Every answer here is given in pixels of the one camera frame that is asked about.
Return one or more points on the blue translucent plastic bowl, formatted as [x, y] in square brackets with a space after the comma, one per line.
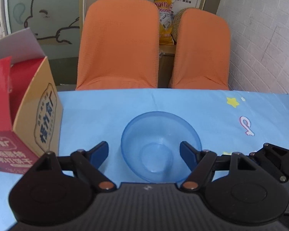
[159, 134]

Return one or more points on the tan netted melon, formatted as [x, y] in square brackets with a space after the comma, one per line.
[177, 21]

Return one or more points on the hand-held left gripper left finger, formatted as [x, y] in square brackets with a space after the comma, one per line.
[100, 152]

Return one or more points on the blue cartoon pig tablecloth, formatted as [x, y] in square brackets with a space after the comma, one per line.
[98, 110]

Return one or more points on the red cardboard snack box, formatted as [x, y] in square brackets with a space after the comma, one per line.
[14, 101]

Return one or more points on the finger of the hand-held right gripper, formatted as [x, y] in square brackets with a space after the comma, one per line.
[274, 158]

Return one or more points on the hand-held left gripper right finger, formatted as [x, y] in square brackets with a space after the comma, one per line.
[187, 154]

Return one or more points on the orange chair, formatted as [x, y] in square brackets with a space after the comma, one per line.
[118, 45]
[202, 50]

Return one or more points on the frosted glass panel cartoon decal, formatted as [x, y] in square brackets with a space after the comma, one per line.
[45, 16]

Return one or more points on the yellow snack bag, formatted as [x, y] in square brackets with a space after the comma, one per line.
[165, 21]

